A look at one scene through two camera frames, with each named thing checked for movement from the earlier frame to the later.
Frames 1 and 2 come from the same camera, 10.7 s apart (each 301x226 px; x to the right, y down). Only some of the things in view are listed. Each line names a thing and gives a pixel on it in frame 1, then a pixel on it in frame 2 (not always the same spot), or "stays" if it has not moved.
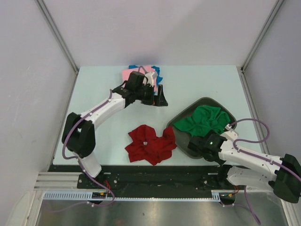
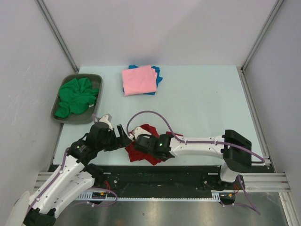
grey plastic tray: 183,139 -> 96,80
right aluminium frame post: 277,7 stays
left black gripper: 159,100 -> 119,142
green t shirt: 205,117 -> 76,96
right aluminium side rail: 263,147 stays
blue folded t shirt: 157,71 stays
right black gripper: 207,136 -> 151,136
